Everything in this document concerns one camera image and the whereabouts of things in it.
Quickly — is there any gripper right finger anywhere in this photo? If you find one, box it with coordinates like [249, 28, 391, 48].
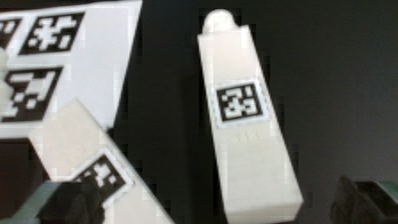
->
[331, 176, 398, 224]

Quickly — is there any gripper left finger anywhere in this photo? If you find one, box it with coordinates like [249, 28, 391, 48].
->
[0, 180, 105, 224]

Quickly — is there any white leg with peg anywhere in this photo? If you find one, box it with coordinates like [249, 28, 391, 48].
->
[198, 9, 304, 224]

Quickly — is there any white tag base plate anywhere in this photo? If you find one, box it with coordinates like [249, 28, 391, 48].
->
[0, 0, 142, 139]

